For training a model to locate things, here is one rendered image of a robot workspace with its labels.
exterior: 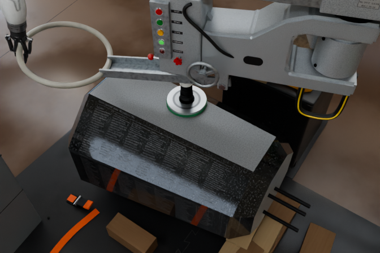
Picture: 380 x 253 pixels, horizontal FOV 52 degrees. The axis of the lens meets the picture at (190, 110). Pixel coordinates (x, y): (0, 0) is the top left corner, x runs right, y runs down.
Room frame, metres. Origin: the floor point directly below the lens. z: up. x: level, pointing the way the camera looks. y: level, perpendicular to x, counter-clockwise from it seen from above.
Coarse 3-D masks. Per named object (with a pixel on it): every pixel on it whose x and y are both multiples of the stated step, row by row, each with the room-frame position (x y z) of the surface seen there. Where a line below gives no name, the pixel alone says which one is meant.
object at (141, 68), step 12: (120, 60) 1.59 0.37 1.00; (132, 60) 1.57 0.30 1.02; (144, 60) 1.55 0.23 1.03; (156, 60) 1.53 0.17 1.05; (108, 72) 1.49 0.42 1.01; (120, 72) 1.47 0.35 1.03; (132, 72) 1.45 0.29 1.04; (144, 72) 1.44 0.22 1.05; (156, 72) 1.43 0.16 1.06; (216, 84) 1.34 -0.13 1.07; (228, 84) 1.32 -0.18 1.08
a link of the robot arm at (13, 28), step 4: (8, 24) 1.56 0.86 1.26; (12, 24) 1.56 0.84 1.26; (20, 24) 1.57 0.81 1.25; (24, 24) 1.59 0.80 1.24; (8, 28) 1.57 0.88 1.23; (12, 28) 1.56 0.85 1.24; (16, 28) 1.56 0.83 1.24; (20, 28) 1.57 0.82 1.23; (24, 28) 1.58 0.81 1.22; (16, 32) 1.56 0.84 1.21; (20, 32) 1.57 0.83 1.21
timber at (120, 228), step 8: (120, 216) 1.13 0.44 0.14; (112, 224) 1.07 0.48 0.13; (120, 224) 1.07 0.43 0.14; (128, 224) 1.07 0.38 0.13; (136, 224) 1.07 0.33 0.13; (112, 232) 1.03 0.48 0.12; (120, 232) 1.02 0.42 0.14; (128, 232) 1.02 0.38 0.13; (136, 232) 1.02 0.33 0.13; (144, 232) 1.02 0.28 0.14; (120, 240) 0.99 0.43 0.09; (128, 240) 0.97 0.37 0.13; (136, 240) 0.97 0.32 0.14; (144, 240) 0.97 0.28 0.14; (152, 240) 0.97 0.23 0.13; (128, 248) 0.97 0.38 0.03; (136, 248) 0.92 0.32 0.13; (144, 248) 0.92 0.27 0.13; (152, 248) 0.95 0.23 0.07
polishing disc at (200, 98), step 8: (176, 88) 1.52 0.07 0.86; (192, 88) 1.52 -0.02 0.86; (168, 96) 1.46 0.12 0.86; (176, 96) 1.46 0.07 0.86; (200, 96) 1.46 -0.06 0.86; (168, 104) 1.40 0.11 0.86; (176, 104) 1.40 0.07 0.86; (184, 104) 1.40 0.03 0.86; (192, 104) 1.40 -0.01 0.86; (200, 104) 1.40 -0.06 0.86; (176, 112) 1.35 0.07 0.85; (184, 112) 1.34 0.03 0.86; (192, 112) 1.34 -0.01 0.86
